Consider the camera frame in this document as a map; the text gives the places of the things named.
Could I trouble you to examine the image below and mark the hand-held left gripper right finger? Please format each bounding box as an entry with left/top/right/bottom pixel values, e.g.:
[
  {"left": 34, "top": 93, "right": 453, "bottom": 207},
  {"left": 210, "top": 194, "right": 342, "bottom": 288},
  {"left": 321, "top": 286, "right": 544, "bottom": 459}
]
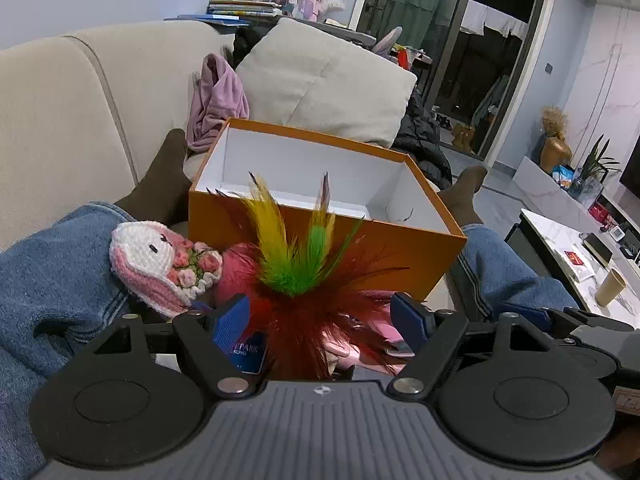
[{"left": 386, "top": 292, "right": 553, "bottom": 397}]

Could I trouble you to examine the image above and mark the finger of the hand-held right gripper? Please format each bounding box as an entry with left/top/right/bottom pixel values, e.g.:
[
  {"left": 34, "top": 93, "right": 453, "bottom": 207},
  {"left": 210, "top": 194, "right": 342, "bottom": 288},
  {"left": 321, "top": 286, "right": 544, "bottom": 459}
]
[{"left": 520, "top": 302, "right": 635, "bottom": 333}]

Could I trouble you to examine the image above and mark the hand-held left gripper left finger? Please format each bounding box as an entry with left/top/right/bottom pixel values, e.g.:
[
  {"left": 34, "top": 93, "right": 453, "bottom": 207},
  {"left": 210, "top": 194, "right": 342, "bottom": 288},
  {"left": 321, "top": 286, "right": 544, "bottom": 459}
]
[{"left": 82, "top": 294, "right": 261, "bottom": 400}]

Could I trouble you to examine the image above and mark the colourful feather toy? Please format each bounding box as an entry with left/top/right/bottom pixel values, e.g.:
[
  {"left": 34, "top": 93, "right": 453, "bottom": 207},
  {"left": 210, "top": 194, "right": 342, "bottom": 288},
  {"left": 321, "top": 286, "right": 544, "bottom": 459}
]
[{"left": 206, "top": 171, "right": 412, "bottom": 380}]

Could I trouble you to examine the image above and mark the orange cardboard box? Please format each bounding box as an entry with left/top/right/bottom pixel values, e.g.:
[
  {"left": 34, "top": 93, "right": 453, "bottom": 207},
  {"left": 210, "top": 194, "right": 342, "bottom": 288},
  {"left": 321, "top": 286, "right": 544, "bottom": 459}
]
[{"left": 188, "top": 117, "right": 468, "bottom": 303}]

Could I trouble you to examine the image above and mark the blue card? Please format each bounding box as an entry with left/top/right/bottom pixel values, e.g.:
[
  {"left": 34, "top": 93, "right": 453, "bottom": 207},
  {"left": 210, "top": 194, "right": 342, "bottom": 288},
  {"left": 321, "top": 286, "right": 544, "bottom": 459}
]
[{"left": 212, "top": 329, "right": 267, "bottom": 376}]

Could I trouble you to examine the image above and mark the pink plush ball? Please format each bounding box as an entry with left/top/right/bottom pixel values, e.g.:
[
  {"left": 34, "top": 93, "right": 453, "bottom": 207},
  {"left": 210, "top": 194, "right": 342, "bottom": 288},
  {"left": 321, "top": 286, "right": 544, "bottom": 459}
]
[{"left": 215, "top": 242, "right": 273, "bottom": 311}]

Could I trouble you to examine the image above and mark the person's right leg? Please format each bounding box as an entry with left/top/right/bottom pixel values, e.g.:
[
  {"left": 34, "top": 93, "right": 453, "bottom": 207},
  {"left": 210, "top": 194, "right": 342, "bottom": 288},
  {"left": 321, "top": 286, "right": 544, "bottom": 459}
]
[{"left": 452, "top": 225, "right": 581, "bottom": 318}]

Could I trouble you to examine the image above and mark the person's leg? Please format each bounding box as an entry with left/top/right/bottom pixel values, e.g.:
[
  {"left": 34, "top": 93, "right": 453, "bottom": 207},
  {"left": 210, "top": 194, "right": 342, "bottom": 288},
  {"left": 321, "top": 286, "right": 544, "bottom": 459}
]
[
  {"left": 0, "top": 201, "right": 151, "bottom": 480},
  {"left": 452, "top": 225, "right": 581, "bottom": 318}
]

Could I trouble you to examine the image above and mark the paper cup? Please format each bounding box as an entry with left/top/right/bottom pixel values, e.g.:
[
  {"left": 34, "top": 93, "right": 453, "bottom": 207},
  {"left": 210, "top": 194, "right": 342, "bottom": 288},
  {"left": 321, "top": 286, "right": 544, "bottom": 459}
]
[{"left": 594, "top": 268, "right": 628, "bottom": 308}]

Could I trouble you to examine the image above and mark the marble coffee table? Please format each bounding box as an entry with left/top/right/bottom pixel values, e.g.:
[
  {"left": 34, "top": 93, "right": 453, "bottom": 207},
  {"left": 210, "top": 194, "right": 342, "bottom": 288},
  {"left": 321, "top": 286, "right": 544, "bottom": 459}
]
[{"left": 504, "top": 208, "right": 640, "bottom": 332}]

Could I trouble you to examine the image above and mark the black box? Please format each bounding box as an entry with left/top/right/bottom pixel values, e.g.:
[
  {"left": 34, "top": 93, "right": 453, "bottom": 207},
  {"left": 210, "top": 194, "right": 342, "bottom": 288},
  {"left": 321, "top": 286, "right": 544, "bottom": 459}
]
[{"left": 580, "top": 233, "right": 614, "bottom": 267}]

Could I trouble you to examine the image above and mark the crocheted white pink bunny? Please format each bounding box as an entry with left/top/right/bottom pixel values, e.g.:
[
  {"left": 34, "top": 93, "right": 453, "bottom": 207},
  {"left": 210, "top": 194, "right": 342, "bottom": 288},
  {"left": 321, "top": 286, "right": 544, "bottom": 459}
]
[{"left": 109, "top": 220, "right": 223, "bottom": 318}]

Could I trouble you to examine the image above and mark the white cabinet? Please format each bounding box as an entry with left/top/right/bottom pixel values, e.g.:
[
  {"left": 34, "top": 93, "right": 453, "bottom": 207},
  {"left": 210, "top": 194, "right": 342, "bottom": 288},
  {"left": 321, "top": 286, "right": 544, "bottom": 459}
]
[{"left": 514, "top": 155, "right": 640, "bottom": 242}]

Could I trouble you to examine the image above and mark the person's right foot brown sock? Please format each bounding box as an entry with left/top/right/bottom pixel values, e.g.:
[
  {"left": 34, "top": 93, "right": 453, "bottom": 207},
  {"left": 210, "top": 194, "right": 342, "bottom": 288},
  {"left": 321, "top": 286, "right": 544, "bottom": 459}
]
[{"left": 437, "top": 165, "right": 489, "bottom": 227}]

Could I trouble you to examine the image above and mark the person's foot brown sock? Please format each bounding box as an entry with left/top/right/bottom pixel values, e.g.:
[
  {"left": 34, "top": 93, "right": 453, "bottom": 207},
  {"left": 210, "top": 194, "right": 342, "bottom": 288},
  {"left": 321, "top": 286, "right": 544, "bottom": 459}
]
[
  {"left": 113, "top": 128, "right": 193, "bottom": 223},
  {"left": 437, "top": 165, "right": 489, "bottom": 227}
]

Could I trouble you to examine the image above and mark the potted green plant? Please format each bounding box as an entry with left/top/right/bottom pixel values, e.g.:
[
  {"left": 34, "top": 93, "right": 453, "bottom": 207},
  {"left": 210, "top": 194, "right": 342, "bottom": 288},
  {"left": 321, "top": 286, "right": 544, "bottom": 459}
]
[{"left": 569, "top": 135, "right": 622, "bottom": 197}]

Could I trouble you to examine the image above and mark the person's left foot brown sock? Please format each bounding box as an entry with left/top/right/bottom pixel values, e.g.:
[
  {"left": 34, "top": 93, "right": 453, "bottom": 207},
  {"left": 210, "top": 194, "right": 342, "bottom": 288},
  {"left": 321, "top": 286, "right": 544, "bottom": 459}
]
[{"left": 113, "top": 128, "right": 193, "bottom": 223}]

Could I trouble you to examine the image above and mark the gold vase with dried flowers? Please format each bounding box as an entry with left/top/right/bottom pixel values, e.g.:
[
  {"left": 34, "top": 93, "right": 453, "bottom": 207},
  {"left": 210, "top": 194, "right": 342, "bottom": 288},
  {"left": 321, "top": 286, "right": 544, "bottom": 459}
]
[{"left": 539, "top": 106, "right": 573, "bottom": 175}]

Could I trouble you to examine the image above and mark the black jacket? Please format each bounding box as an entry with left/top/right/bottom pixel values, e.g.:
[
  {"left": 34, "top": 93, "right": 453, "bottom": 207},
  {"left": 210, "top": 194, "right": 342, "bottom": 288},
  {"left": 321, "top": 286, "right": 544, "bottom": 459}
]
[{"left": 391, "top": 87, "right": 454, "bottom": 191}]

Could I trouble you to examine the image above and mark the person's left leg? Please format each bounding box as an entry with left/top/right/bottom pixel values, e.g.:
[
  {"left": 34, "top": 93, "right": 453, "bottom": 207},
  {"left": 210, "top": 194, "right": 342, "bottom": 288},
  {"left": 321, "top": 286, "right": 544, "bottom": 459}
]
[{"left": 0, "top": 201, "right": 151, "bottom": 480}]

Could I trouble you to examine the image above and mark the purple cloth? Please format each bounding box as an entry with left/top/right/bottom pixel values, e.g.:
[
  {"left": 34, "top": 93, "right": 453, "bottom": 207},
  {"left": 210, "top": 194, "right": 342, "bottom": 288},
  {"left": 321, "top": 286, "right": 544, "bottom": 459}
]
[{"left": 187, "top": 53, "right": 250, "bottom": 154}]

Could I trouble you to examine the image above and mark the beige cushion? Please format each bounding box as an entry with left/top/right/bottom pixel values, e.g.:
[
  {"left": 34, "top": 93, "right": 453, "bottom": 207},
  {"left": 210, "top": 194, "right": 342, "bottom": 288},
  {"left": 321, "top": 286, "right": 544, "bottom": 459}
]
[{"left": 235, "top": 17, "right": 418, "bottom": 149}]

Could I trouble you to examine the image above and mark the beige sofa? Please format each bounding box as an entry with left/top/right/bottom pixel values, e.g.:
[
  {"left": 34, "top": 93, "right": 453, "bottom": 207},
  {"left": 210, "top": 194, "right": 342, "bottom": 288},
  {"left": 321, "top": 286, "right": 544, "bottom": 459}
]
[{"left": 0, "top": 20, "right": 237, "bottom": 256}]

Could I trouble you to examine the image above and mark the glass sliding door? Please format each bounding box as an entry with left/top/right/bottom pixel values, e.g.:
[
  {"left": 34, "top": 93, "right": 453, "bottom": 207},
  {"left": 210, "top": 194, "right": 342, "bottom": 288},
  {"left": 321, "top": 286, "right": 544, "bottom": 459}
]
[{"left": 357, "top": 0, "right": 557, "bottom": 162}]

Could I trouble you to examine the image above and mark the purple plush bunny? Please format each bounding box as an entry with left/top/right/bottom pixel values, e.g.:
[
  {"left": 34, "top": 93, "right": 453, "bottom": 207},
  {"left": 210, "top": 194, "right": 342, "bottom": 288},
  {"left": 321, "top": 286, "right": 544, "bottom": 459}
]
[{"left": 372, "top": 25, "right": 404, "bottom": 59}]

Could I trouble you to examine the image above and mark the blue folder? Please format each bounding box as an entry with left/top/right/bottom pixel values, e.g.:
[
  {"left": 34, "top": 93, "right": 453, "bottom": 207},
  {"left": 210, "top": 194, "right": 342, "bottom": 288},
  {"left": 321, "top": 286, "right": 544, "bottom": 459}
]
[{"left": 165, "top": 13, "right": 252, "bottom": 26}]

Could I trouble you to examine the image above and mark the stack of books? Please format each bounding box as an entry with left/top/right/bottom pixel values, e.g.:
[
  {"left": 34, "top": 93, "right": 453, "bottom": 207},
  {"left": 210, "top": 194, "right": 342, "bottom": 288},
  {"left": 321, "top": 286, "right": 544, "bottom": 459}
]
[{"left": 207, "top": 0, "right": 284, "bottom": 16}]

